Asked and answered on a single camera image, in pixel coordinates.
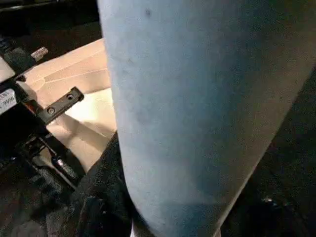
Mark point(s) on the white plastic table top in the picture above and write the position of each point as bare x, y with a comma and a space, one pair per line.
74, 74

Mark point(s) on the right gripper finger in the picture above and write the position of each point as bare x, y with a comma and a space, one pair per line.
103, 197

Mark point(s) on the white plastic table leg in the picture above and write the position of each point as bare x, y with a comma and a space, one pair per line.
197, 98

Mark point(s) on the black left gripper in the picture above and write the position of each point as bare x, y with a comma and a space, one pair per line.
19, 128

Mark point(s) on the black table mat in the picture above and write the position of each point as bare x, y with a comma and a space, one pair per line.
286, 173

